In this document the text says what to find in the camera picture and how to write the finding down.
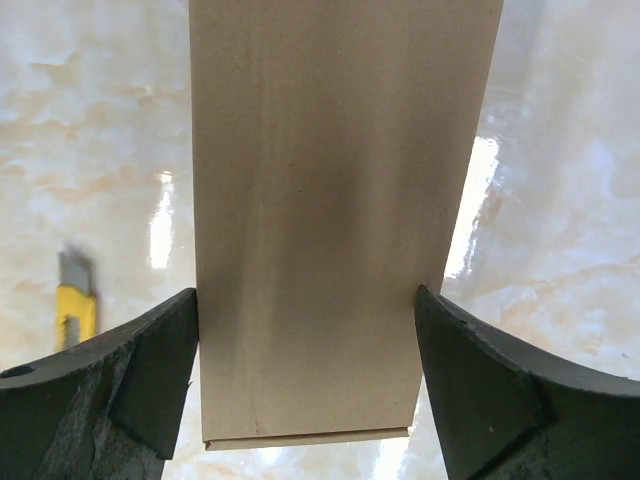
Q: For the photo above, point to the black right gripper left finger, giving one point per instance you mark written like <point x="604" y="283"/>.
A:
<point x="107" y="408"/>

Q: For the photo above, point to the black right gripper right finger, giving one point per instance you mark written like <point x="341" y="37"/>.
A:
<point x="506" y="409"/>

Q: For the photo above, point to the yellow utility knife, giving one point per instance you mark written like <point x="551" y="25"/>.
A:
<point x="76" y="299"/>

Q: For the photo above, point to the brown cardboard express box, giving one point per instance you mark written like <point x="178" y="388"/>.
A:
<point x="331" y="142"/>

